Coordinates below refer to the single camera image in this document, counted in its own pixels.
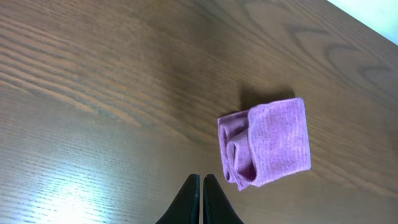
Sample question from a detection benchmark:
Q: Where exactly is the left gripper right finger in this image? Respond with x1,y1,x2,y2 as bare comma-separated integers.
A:
203,174,243,224

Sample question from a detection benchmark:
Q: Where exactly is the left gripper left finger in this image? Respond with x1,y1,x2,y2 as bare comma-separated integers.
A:
156,174,200,224

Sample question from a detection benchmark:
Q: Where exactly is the purple microfiber cloth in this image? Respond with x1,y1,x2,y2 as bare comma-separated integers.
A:
218,98,311,190

